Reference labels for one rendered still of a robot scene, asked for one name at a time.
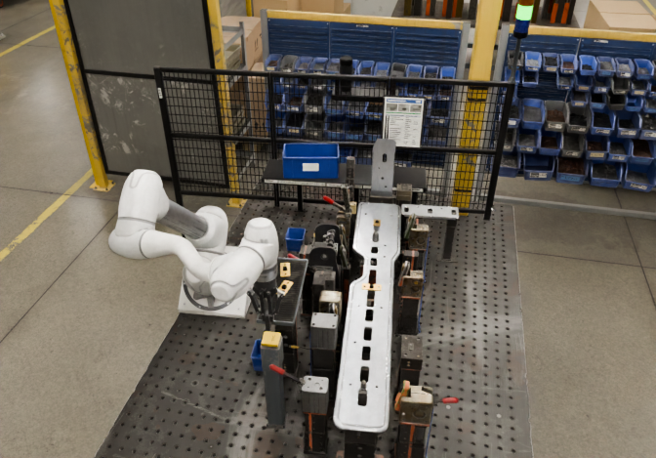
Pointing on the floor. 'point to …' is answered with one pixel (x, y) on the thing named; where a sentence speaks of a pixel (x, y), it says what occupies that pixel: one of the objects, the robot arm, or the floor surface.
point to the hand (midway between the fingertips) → (267, 320)
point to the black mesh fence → (321, 130)
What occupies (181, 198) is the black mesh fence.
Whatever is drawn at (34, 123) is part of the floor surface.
